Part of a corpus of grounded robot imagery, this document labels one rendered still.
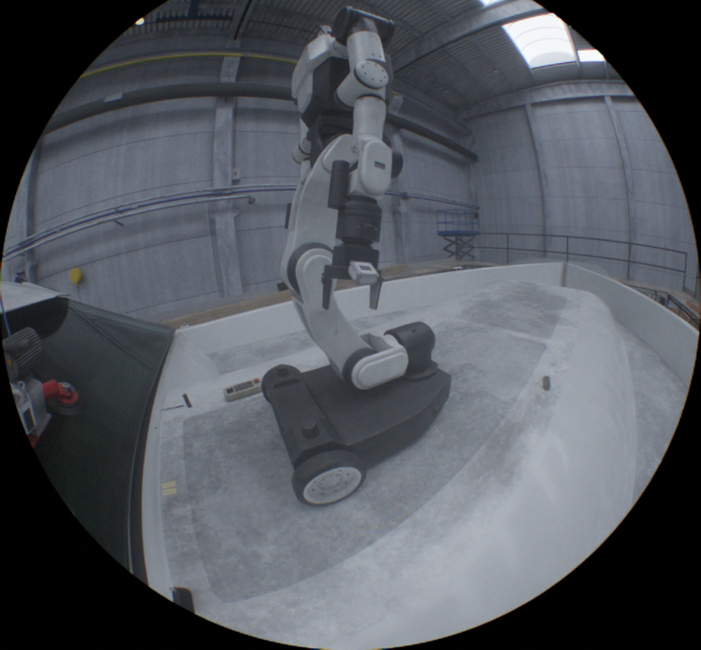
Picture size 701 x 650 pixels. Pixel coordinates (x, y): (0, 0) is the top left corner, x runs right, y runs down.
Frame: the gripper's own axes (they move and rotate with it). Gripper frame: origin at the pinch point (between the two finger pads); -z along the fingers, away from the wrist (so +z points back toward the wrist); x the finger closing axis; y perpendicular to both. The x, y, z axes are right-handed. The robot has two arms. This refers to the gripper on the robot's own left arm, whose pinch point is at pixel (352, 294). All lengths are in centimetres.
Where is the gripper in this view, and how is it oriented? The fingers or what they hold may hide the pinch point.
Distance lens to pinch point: 48.5
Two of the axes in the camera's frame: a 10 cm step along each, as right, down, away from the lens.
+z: 1.0, -9.8, -1.5
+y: 4.4, 1.8, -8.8
